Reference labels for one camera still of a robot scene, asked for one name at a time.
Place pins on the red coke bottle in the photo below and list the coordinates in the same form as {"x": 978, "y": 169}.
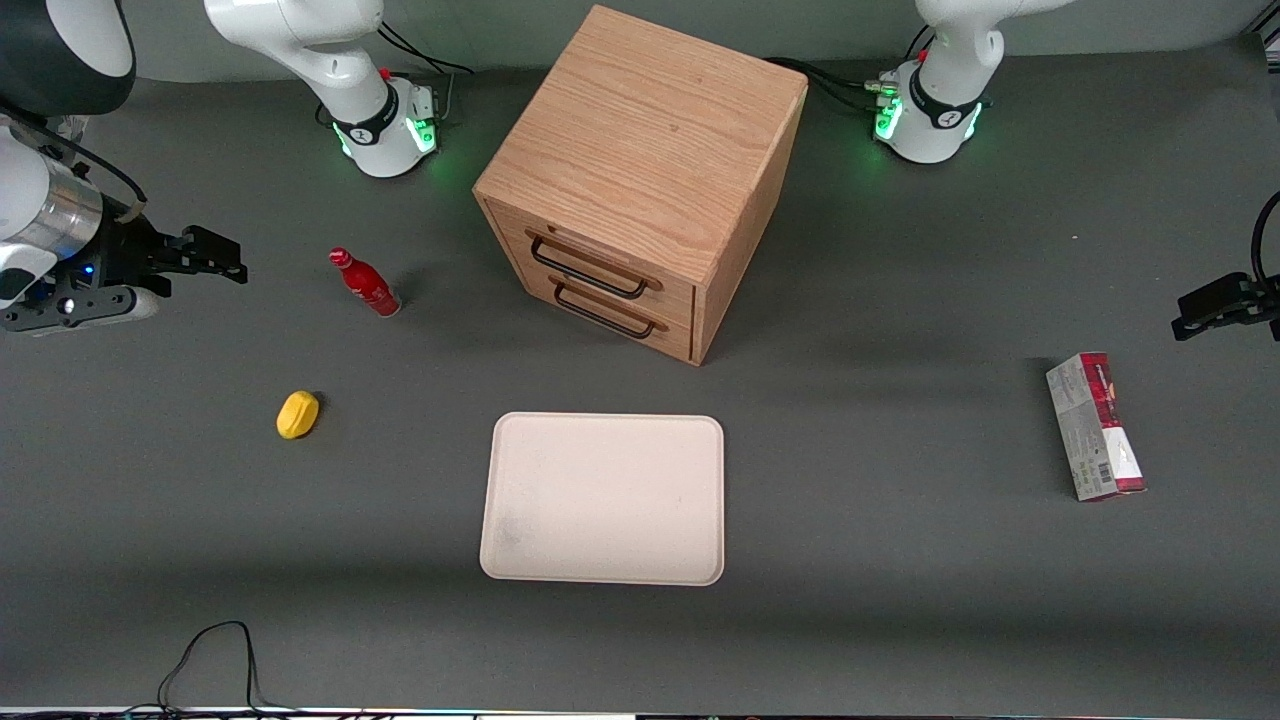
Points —
{"x": 366, "y": 284}

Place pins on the wooden drawer cabinet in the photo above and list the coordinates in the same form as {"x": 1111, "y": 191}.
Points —
{"x": 650, "y": 130}

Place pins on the beige plastic tray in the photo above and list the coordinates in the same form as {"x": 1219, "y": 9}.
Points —
{"x": 602, "y": 498}

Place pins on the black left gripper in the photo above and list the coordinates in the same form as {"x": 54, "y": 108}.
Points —
{"x": 1226, "y": 302}

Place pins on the red and grey carton box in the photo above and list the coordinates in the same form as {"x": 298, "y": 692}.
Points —
{"x": 1095, "y": 425}

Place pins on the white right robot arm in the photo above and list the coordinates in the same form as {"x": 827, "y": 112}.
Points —
{"x": 330, "y": 60}

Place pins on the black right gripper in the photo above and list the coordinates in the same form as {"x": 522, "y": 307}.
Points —
{"x": 128, "y": 254}

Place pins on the wooden drawer front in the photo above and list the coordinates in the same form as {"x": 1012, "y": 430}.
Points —
{"x": 600, "y": 255}
{"x": 640, "y": 335}

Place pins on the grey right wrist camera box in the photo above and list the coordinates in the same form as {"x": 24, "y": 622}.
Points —
{"x": 100, "y": 310}

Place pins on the yellow lemon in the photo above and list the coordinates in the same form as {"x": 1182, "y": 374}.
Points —
{"x": 297, "y": 414}

